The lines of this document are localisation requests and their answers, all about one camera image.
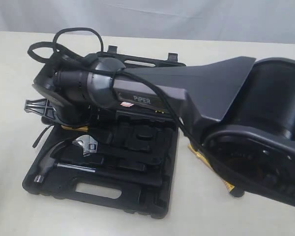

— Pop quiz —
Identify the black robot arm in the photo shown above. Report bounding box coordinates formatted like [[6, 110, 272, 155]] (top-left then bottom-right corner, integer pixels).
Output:
[[23, 52, 295, 217]]

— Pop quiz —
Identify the right yellow black screwdriver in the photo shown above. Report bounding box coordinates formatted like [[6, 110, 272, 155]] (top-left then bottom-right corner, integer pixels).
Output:
[[155, 110, 165, 114]]

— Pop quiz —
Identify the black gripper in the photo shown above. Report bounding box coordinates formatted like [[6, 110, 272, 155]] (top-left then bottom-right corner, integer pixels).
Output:
[[23, 53, 94, 128]]

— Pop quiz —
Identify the black electrical tape roll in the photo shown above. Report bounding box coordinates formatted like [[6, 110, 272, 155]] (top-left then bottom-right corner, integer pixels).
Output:
[[120, 102, 134, 108]]

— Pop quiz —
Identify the yellow tape measure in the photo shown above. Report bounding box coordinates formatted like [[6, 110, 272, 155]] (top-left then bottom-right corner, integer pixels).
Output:
[[32, 124, 89, 149]]

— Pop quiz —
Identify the claw hammer black handle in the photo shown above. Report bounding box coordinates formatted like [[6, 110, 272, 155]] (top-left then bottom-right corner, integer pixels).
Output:
[[34, 141, 162, 187]]

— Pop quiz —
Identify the yellow black utility knife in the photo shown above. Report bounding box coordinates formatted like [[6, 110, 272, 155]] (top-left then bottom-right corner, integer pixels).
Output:
[[188, 144, 245, 198]]

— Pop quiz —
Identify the chrome adjustable wrench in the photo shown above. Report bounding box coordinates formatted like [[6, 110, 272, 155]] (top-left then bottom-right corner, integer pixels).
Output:
[[72, 134, 163, 165]]

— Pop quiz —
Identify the black plastic tool case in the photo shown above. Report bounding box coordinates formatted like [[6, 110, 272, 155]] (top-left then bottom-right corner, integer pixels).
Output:
[[22, 42, 185, 219]]

